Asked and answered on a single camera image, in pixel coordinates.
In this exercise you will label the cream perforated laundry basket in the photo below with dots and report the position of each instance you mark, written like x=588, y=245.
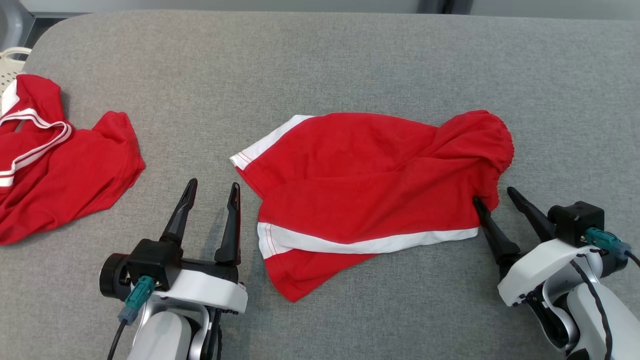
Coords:
x=11, y=67

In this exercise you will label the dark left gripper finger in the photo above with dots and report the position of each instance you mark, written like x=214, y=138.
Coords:
x=181, y=215
x=232, y=235

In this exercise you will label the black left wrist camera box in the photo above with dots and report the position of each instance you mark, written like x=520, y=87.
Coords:
x=155, y=260

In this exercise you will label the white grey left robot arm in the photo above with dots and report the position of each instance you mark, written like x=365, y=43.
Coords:
x=162, y=335

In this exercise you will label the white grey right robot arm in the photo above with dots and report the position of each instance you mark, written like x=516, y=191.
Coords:
x=605, y=320

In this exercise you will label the red jersey white trim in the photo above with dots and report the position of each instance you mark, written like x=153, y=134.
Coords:
x=65, y=180

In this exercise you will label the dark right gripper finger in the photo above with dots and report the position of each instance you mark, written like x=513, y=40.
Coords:
x=497, y=240
x=532, y=212

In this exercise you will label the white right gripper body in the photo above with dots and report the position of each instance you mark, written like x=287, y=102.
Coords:
x=540, y=265

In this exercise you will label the grey metal leg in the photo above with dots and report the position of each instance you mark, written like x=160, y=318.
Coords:
x=12, y=20

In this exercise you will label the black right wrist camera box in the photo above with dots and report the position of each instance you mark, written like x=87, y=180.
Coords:
x=575, y=222

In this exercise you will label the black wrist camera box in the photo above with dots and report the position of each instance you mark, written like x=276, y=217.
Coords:
x=155, y=260
x=575, y=222

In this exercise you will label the red shorts white trim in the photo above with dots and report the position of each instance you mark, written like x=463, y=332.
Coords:
x=360, y=180

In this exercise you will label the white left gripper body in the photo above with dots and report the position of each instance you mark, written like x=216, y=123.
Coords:
x=205, y=290

